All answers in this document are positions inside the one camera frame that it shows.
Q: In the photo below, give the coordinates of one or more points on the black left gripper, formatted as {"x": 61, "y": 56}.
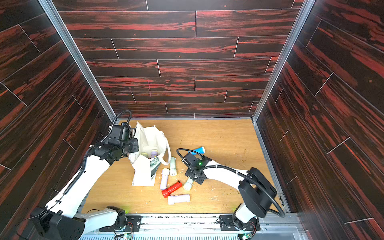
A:
{"x": 135, "y": 142}

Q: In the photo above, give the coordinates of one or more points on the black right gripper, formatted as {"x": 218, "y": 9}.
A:
{"x": 197, "y": 176}

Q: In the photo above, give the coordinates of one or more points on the white canvas tote bag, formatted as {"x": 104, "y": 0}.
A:
{"x": 149, "y": 138}

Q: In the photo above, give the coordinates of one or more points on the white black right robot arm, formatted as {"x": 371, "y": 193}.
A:
{"x": 257, "y": 193}

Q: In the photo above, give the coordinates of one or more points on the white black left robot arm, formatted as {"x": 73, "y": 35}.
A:
{"x": 60, "y": 220}

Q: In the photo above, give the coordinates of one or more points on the blue flashlight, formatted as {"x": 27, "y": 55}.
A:
{"x": 200, "y": 150}

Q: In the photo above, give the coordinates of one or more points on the white flashlight bottom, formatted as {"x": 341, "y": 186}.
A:
{"x": 175, "y": 199}

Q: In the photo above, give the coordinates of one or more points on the red flashlight lower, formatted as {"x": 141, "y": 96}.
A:
{"x": 168, "y": 191}

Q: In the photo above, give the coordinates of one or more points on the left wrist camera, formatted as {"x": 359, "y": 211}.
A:
{"x": 122, "y": 132}

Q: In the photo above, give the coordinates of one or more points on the aluminium front rail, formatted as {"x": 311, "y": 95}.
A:
{"x": 203, "y": 227}

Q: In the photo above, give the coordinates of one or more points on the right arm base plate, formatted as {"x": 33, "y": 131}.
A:
{"x": 231, "y": 223}

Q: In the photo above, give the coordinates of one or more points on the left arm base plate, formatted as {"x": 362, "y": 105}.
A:
{"x": 130, "y": 223}

